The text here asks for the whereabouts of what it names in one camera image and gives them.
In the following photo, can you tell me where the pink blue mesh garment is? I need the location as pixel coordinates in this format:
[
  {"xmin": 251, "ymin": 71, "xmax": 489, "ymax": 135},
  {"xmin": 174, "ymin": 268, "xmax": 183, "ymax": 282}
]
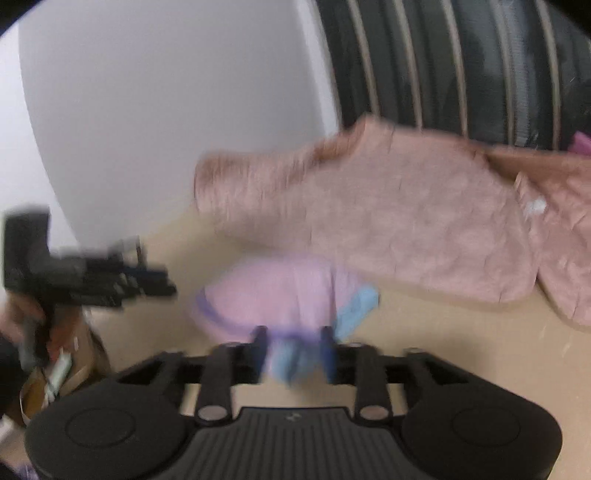
[{"xmin": 191, "ymin": 254, "xmax": 380, "ymax": 385}]

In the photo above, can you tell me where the person's left hand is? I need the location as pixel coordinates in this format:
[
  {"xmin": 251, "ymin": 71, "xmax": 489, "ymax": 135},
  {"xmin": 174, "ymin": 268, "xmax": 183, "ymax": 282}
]
[{"xmin": 0, "ymin": 294, "xmax": 84, "ymax": 370}]

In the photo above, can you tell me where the pink quilted jacket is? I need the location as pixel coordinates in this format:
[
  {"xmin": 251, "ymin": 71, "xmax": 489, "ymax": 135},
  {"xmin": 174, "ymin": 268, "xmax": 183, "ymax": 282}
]
[{"xmin": 193, "ymin": 116, "xmax": 590, "ymax": 327}]

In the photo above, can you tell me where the white jacket care label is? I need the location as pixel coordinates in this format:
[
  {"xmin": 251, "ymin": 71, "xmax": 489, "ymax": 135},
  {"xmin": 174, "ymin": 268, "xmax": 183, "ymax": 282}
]
[{"xmin": 524, "ymin": 197, "xmax": 548, "ymax": 218}]

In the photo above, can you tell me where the magenta flat box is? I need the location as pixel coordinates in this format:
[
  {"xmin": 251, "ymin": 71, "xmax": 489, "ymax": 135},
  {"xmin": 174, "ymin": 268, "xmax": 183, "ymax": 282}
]
[{"xmin": 568, "ymin": 131, "xmax": 591, "ymax": 157}]

